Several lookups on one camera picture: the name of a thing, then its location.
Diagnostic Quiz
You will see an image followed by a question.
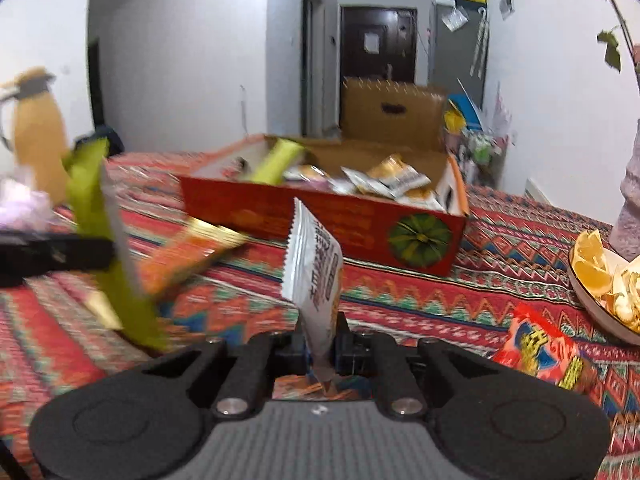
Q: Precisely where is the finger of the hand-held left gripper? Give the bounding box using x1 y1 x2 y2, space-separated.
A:
0 234 117 289

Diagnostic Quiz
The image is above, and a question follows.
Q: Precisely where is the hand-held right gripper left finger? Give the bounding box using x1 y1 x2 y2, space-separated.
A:
142 324 307 419

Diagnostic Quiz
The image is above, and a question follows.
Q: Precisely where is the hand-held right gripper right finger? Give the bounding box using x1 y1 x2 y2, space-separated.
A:
332 312 501 419

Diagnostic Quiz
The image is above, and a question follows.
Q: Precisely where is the green snack packet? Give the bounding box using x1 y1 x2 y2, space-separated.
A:
62 137 172 352
247 139 306 186

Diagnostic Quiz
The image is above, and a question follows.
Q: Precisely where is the red cardboard box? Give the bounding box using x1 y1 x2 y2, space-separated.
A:
177 77 471 279

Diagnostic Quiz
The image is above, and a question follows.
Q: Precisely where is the purple tissue pack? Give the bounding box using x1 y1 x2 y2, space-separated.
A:
0 170 56 234

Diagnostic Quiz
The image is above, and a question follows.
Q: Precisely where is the patterned tablecloth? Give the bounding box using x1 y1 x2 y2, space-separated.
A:
0 152 640 471

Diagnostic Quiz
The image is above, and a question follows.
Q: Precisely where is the yellow thermos jug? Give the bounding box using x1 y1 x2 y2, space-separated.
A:
0 66 71 206

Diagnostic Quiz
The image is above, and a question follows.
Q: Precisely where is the orange gold snack packet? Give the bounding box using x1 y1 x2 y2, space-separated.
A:
85 217 251 332

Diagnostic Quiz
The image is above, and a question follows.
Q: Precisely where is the red snack packet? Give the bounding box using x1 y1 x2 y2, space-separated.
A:
492 302 599 394

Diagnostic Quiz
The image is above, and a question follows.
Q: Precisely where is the white flat carton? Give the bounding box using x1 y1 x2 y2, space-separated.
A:
525 177 553 206

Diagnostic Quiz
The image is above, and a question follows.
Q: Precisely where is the round plate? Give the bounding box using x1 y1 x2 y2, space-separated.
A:
567 245 640 346

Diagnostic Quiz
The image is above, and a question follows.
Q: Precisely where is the blue bag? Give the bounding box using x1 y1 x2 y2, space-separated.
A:
446 92 483 126

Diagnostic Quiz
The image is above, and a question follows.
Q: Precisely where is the dark entrance door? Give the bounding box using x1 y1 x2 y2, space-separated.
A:
341 6 417 92

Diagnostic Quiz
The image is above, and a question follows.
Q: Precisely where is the grey refrigerator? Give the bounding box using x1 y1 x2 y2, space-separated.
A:
429 1 488 106

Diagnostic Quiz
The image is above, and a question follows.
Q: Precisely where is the pink ceramic vase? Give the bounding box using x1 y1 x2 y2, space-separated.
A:
610 120 640 261

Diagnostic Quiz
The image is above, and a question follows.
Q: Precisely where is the folded umbrella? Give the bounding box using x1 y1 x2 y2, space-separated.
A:
470 7 491 79

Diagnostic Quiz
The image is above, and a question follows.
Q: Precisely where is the clear plastic bag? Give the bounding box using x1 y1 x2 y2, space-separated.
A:
440 7 470 31

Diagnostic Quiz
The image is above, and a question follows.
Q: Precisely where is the wire rack with bottles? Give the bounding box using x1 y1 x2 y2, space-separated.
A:
442 125 516 186

